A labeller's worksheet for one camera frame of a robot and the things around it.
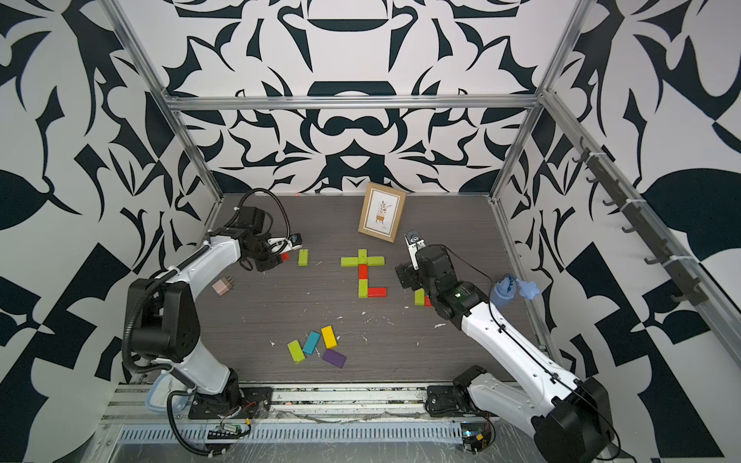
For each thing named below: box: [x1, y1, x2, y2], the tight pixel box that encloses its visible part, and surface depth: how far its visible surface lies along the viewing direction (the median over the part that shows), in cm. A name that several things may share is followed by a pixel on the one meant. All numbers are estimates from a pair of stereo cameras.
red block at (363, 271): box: [357, 264, 370, 280], surface depth 101 cm
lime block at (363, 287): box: [357, 278, 369, 299], surface depth 96 cm
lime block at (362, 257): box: [357, 248, 368, 266], surface depth 103 cm
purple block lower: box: [322, 348, 347, 369], surface depth 84 cm
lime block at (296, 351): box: [286, 339, 306, 365], surface depth 83 cm
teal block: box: [302, 330, 322, 355], surface depth 85 cm
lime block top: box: [340, 256, 359, 268], surface depth 101 cm
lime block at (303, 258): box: [298, 248, 310, 267], surface depth 103 cm
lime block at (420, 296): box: [413, 287, 426, 306], surface depth 93 cm
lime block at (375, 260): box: [367, 256, 385, 267], surface depth 101 cm
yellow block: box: [320, 324, 338, 350], surface depth 86 cm
